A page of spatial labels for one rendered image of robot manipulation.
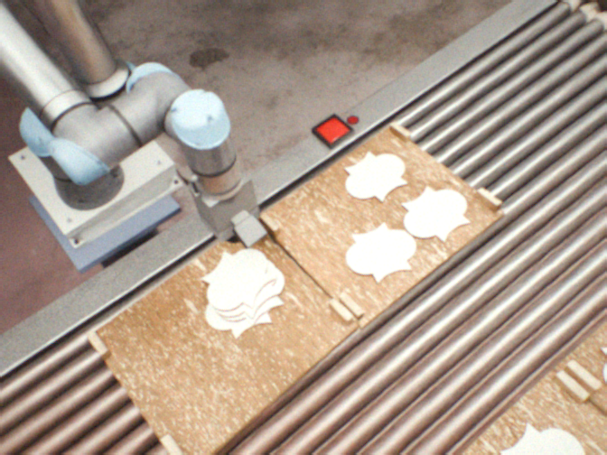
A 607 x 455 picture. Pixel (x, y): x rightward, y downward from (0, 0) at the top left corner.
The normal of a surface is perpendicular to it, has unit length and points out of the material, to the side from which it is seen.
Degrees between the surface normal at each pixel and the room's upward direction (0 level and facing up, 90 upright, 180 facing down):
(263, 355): 0
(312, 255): 0
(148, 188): 90
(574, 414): 0
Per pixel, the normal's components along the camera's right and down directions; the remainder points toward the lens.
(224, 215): 0.65, 0.61
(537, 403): -0.07, -0.55
